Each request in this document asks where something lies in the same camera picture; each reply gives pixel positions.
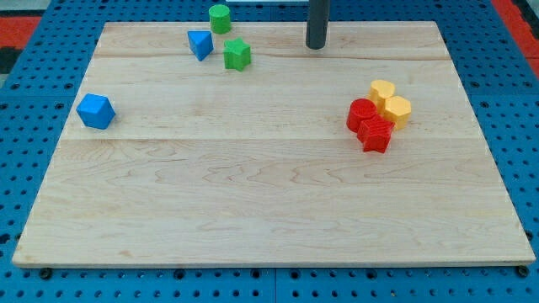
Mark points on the yellow hexagon block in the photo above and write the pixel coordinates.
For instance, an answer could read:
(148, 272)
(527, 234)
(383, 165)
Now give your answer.
(397, 109)

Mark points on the yellow heart block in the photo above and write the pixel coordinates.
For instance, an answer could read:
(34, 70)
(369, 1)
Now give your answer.
(379, 91)

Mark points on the green star block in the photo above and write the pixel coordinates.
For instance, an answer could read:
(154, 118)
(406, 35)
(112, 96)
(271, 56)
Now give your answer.
(236, 54)

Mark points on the blue triangle block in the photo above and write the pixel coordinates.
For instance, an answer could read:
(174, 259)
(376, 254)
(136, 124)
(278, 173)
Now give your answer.
(200, 43)

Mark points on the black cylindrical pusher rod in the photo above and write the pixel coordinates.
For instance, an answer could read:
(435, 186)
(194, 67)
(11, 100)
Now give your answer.
(317, 24)

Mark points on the blue cube block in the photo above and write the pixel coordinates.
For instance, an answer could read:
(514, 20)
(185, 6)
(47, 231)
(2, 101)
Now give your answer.
(95, 111)

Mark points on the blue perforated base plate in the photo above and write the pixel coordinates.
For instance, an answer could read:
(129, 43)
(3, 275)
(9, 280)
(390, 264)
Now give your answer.
(39, 90)

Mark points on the green cylinder block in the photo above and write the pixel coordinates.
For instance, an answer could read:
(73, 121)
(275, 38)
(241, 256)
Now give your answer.
(220, 19)

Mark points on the red star block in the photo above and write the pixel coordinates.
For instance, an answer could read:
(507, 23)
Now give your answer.
(375, 134)

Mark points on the light wooden board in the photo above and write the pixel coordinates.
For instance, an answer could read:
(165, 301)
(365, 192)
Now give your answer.
(204, 167)

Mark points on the red cylinder block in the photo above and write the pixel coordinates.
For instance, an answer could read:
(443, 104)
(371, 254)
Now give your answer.
(360, 109)

